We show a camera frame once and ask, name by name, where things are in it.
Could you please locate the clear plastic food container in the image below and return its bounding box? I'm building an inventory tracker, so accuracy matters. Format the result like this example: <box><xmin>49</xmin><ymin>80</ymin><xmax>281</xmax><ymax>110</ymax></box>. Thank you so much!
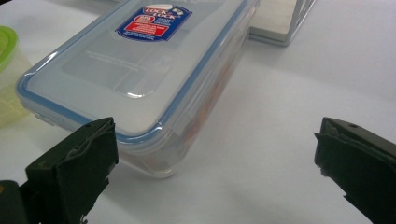
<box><xmin>15</xmin><ymin>0</ymin><xmax>261</xmax><ymax>179</ymax></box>

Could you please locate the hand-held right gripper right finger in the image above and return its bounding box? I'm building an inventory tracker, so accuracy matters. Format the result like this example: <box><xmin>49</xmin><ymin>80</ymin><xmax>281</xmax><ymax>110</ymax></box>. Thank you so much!
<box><xmin>313</xmin><ymin>117</ymin><xmax>396</xmax><ymax>224</ymax></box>

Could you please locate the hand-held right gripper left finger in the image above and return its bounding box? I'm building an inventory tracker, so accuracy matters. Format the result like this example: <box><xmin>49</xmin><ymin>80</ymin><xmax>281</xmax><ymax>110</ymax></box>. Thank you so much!
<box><xmin>19</xmin><ymin>117</ymin><xmax>120</xmax><ymax>224</ymax></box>

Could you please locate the white wire shelf rack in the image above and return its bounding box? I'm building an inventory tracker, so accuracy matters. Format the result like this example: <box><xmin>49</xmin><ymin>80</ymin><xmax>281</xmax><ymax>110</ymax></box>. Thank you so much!
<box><xmin>248</xmin><ymin>0</ymin><xmax>317</xmax><ymax>48</ymax></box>

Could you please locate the green round plate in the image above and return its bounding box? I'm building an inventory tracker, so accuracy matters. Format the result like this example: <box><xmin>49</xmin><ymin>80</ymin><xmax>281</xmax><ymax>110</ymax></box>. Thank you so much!
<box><xmin>0</xmin><ymin>25</ymin><xmax>34</xmax><ymax>129</ymax></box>

